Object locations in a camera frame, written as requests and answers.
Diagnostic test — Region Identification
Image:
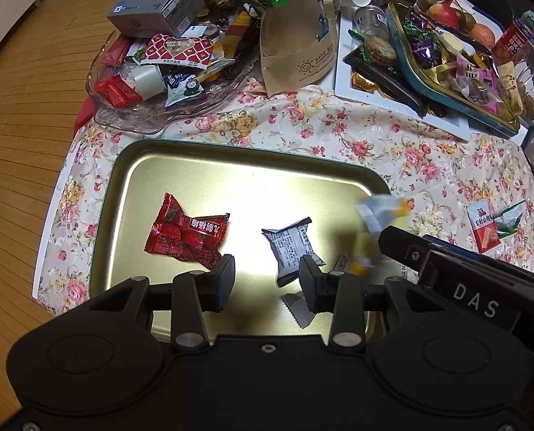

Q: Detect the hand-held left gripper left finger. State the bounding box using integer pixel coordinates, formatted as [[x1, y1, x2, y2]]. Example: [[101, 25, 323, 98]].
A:
[[85, 255, 237, 353]]

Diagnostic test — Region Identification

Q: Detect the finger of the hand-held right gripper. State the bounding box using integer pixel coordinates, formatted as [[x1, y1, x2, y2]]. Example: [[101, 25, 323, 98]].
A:
[[421, 232, 488, 260], [378, 226, 432, 280]]

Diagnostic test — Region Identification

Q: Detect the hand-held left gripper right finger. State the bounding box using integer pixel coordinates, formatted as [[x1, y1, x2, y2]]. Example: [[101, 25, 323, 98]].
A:
[[298, 255, 450, 354]]

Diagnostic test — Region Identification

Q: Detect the yellow grey snack packet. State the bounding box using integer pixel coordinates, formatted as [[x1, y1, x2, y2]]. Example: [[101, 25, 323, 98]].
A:
[[351, 194, 417, 275]]

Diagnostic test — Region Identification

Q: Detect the white red snack packet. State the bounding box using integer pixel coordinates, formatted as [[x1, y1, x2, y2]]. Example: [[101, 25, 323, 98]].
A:
[[465, 201, 504, 253]]

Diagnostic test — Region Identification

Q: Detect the red strawberry candy packet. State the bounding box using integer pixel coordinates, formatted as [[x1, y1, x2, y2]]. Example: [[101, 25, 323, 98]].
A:
[[142, 192, 232, 271]]

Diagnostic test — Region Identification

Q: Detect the green white snack packet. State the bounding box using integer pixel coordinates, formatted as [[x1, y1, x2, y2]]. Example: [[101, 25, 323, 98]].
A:
[[495, 200, 526, 235]]

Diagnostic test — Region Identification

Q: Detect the shallow gold tin tray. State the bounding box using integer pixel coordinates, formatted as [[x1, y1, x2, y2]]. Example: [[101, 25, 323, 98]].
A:
[[88, 138, 392, 338]]

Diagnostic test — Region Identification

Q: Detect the clear wrapped dark snack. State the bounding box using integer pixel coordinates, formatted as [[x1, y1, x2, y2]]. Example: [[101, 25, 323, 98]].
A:
[[460, 78, 494, 108]]

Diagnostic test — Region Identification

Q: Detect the candy-filled teal tin tray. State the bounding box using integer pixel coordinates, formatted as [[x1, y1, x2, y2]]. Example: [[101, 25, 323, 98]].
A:
[[385, 1, 522, 138]]

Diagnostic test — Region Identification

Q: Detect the white rectangular tray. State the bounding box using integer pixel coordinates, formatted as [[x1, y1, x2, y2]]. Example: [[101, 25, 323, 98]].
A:
[[333, 8, 531, 141]]

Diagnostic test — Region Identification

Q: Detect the floral tablecloth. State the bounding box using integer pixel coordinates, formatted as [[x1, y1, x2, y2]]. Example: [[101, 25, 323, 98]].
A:
[[33, 72, 534, 315]]

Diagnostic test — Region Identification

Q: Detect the pink snack packet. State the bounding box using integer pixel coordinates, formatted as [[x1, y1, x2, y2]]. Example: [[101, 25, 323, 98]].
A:
[[454, 53, 502, 116]]

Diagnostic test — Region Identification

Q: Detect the tan snack packet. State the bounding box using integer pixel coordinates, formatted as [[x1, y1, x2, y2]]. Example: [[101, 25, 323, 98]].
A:
[[495, 60, 526, 118]]

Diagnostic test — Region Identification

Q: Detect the gold wrapped chocolate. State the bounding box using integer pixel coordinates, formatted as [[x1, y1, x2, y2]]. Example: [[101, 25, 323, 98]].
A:
[[351, 71, 378, 93]]

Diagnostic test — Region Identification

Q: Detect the black plastic tray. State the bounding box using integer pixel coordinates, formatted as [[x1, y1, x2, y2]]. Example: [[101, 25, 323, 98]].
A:
[[342, 46, 430, 116]]

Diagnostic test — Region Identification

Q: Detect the glass dish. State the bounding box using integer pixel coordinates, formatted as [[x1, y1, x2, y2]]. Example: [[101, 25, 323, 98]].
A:
[[84, 31, 268, 138]]

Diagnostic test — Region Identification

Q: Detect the blue cartoon snack packet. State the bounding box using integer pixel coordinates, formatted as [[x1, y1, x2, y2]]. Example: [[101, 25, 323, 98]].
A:
[[165, 71, 205, 109]]

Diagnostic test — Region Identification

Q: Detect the white yellow candy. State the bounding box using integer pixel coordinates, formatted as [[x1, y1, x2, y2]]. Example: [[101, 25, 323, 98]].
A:
[[441, 33, 470, 55]]

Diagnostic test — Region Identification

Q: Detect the clear cookie packet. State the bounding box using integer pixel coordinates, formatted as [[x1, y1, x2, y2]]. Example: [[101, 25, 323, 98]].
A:
[[358, 35, 399, 66]]

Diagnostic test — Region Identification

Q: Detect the cluster of purple candies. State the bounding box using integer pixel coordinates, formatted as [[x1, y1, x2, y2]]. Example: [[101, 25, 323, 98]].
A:
[[403, 13, 444, 69]]

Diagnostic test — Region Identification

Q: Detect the red apple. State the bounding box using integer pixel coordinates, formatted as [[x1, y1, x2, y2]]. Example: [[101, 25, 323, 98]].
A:
[[468, 22, 497, 51], [427, 1, 461, 28]]

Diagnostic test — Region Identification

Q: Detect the white wrapped roll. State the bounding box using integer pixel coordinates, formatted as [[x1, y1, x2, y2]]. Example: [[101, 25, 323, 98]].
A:
[[122, 62, 167, 100]]

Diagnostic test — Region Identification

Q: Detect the red canister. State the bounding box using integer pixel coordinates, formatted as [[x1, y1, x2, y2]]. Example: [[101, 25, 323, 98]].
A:
[[492, 8, 534, 66]]

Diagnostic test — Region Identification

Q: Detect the clear glass jar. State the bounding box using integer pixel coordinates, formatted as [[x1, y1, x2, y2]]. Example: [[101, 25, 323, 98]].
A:
[[351, 4, 392, 44]]

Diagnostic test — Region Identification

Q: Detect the red lattice print packet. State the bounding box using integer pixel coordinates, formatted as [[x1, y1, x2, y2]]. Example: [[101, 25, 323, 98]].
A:
[[133, 33, 219, 71]]

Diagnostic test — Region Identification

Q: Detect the kraft paper bag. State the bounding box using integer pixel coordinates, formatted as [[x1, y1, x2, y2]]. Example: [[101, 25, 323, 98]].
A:
[[210, 0, 340, 98]]

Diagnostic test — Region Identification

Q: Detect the grey cardboard box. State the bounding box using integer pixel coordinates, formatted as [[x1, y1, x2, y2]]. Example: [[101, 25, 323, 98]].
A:
[[106, 0, 205, 40]]

